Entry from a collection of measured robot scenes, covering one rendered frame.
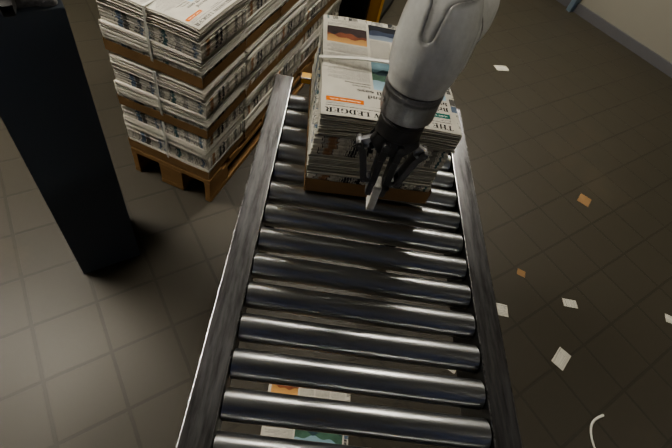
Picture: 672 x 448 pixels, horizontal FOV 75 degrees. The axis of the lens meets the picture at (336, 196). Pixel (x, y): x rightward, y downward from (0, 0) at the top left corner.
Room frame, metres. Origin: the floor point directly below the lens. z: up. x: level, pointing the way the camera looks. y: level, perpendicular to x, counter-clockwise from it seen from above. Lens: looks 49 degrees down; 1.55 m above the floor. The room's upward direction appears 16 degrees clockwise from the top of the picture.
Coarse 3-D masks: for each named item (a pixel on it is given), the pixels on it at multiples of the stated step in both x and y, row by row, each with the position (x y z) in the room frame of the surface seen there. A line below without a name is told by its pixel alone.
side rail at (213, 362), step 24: (288, 96) 0.95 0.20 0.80; (264, 120) 0.83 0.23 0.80; (264, 144) 0.74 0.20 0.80; (264, 168) 0.67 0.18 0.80; (264, 192) 0.60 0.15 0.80; (240, 216) 0.52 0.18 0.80; (240, 240) 0.47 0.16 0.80; (240, 264) 0.41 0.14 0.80; (240, 288) 0.37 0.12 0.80; (216, 312) 0.31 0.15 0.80; (240, 312) 0.32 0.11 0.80; (216, 336) 0.27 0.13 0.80; (216, 360) 0.23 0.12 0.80; (216, 384) 0.20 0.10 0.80; (192, 408) 0.15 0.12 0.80; (216, 408) 0.16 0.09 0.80; (192, 432) 0.12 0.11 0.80; (216, 432) 0.14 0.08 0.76
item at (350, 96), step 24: (336, 72) 0.78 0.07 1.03; (360, 72) 0.80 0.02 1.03; (336, 96) 0.69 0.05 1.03; (360, 96) 0.71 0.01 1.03; (312, 120) 0.73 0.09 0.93; (336, 120) 0.64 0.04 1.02; (360, 120) 0.65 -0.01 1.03; (456, 120) 0.73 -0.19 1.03; (312, 144) 0.64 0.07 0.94; (336, 144) 0.65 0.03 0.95; (432, 144) 0.68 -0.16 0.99; (456, 144) 0.69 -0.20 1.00; (312, 168) 0.64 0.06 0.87; (336, 168) 0.65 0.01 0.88; (384, 168) 0.67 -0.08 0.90; (432, 168) 0.70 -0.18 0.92
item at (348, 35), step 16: (336, 16) 1.00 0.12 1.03; (336, 32) 0.92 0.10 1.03; (352, 32) 0.94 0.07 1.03; (368, 32) 0.96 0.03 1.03; (384, 32) 0.98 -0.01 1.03; (320, 48) 0.90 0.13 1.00; (336, 48) 0.86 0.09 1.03; (352, 48) 0.88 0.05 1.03; (368, 48) 0.90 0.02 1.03; (384, 48) 0.92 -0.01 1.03
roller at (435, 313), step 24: (264, 288) 0.38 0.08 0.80; (288, 288) 0.40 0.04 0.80; (288, 312) 0.36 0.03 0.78; (312, 312) 0.37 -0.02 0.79; (336, 312) 0.38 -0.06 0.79; (360, 312) 0.39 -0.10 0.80; (384, 312) 0.40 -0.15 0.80; (408, 312) 0.41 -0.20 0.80; (432, 312) 0.43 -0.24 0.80; (456, 312) 0.45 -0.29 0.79; (456, 336) 0.41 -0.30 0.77
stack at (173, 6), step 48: (96, 0) 1.17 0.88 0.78; (144, 0) 1.16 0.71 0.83; (192, 0) 1.24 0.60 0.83; (240, 0) 1.34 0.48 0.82; (288, 0) 1.75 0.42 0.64; (144, 48) 1.14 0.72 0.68; (192, 48) 1.11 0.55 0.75; (144, 96) 1.14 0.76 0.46; (192, 96) 1.11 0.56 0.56; (144, 144) 1.16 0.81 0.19; (192, 144) 1.12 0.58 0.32; (240, 144) 1.38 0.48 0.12
